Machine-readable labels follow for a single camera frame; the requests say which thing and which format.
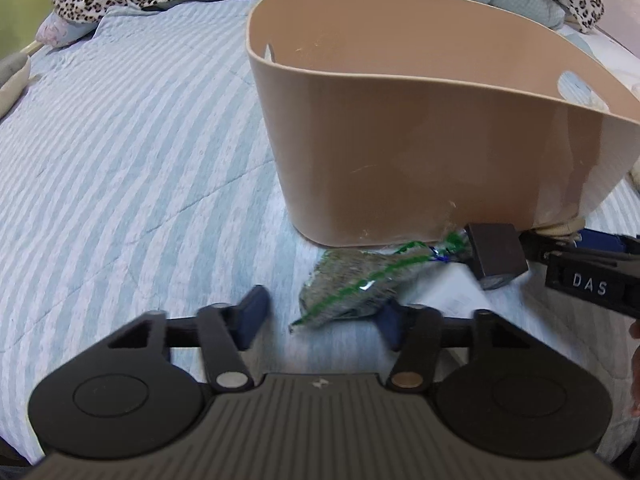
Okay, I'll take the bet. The cream plush toy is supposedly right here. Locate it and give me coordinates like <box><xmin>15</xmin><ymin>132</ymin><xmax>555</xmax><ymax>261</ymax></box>
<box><xmin>0</xmin><ymin>40</ymin><xmax>43</xmax><ymax>122</ymax></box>

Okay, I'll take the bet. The pink white cloth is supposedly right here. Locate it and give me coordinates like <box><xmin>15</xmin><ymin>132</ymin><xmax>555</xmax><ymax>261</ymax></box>
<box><xmin>38</xmin><ymin>11</ymin><xmax>97</xmax><ymax>50</ymax></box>

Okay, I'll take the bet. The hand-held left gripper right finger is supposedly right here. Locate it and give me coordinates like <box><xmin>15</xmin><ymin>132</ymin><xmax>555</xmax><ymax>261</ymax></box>
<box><xmin>376</xmin><ymin>303</ymin><xmax>532</xmax><ymax>392</ymax></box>

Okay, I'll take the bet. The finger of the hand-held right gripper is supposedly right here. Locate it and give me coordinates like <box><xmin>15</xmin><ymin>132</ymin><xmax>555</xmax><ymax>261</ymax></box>
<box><xmin>519</xmin><ymin>229</ymin><xmax>640</xmax><ymax>264</ymax></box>

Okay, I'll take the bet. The beige strap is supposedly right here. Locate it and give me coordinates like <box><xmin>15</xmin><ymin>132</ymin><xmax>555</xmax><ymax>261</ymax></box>
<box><xmin>531</xmin><ymin>218</ymin><xmax>587</xmax><ymax>237</ymax></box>

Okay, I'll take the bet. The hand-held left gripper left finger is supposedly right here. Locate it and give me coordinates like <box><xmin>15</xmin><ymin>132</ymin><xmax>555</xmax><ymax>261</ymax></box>
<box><xmin>106</xmin><ymin>285</ymin><xmax>272</xmax><ymax>394</ymax></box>

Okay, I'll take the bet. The dark grey box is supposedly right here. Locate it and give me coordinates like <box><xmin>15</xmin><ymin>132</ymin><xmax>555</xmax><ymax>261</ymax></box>
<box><xmin>465</xmin><ymin>222</ymin><xmax>529</xmax><ymax>291</ymax></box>

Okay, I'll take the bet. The green striped clear packet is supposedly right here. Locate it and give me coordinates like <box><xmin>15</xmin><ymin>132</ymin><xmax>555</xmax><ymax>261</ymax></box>
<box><xmin>289</xmin><ymin>229</ymin><xmax>472</xmax><ymax>334</ymax></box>

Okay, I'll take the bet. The beige plastic basket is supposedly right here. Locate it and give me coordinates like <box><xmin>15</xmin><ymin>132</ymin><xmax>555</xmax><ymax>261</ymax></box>
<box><xmin>245</xmin><ymin>0</ymin><xmax>640</xmax><ymax>249</ymax></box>

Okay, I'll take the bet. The blue striped bed quilt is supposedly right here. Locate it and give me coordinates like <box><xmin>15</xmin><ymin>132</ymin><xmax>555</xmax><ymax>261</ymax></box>
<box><xmin>0</xmin><ymin>0</ymin><xmax>640</xmax><ymax>466</ymax></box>

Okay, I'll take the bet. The white paper sheet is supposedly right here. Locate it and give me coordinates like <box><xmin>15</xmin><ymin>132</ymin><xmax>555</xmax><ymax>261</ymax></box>
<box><xmin>395</xmin><ymin>263</ymin><xmax>546</xmax><ymax>319</ymax></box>

